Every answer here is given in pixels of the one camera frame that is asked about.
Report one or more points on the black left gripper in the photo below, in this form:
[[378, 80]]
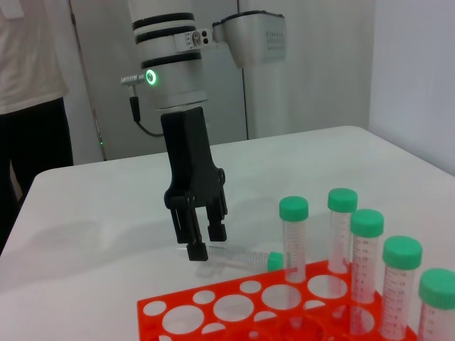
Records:
[[188, 160]]

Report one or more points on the green capped test tube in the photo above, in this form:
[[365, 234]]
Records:
[[367, 223], [439, 287], [342, 200], [293, 209], [249, 257], [401, 253]]

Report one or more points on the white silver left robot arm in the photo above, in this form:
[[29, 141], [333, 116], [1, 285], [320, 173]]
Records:
[[170, 85]]

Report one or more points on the orange test tube rack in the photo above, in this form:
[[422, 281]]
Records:
[[177, 301]]

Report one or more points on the person in white shirt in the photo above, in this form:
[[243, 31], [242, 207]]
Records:
[[32, 53]]

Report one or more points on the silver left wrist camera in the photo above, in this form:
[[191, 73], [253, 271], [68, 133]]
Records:
[[256, 39]]

